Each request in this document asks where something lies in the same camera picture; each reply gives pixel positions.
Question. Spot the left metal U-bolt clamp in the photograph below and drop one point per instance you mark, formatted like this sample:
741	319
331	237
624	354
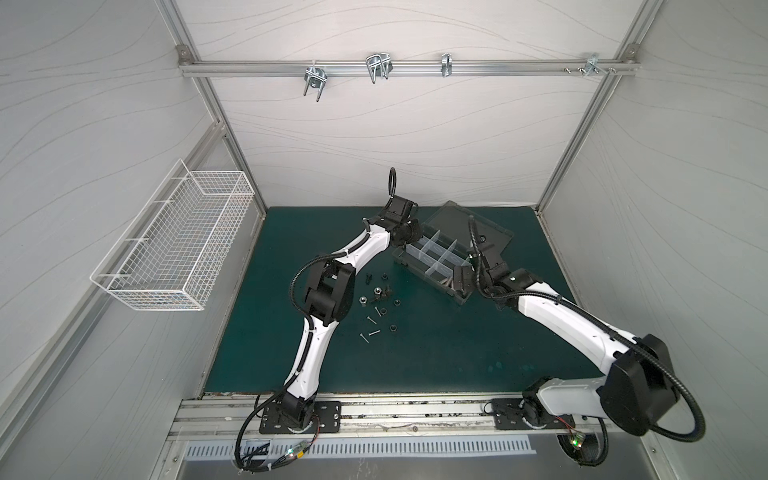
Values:
315	78

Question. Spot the clear plastic compartment organizer box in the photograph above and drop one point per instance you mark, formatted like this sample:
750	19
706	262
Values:
446	244

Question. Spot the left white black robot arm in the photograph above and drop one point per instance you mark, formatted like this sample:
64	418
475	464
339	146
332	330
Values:
323	293

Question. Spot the small metal bracket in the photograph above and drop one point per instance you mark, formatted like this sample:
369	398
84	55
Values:
446	65

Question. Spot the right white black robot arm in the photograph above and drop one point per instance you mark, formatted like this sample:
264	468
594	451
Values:
637	388

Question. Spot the green table mat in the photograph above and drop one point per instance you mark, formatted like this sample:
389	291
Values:
440	346

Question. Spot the middle metal U-bolt clamp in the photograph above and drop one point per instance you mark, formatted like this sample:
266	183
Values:
379	66

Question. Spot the white wire basket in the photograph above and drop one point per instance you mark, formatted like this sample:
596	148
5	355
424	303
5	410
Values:
171	253

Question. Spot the metal u-bolt clamp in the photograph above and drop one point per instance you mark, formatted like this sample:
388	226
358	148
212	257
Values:
379	66
315	78

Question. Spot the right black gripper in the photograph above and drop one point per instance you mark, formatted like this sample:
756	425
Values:
466	279

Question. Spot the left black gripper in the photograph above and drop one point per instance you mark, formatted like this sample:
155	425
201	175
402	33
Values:
415	223

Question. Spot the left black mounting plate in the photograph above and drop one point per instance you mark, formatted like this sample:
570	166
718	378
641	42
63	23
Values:
322	416

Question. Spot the white slotted cable duct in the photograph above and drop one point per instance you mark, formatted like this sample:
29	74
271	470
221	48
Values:
372	447

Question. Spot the horizontal aluminium top rail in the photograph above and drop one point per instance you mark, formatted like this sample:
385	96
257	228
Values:
401	68

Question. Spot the right metal bracket with bolts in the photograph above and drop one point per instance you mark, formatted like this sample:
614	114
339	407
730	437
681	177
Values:
591	67

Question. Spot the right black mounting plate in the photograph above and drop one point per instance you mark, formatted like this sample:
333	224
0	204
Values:
510	414

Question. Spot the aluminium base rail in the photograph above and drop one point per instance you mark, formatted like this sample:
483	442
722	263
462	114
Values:
361	415

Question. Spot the black mounting plate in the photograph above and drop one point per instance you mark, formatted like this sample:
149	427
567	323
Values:
322	416
510	414

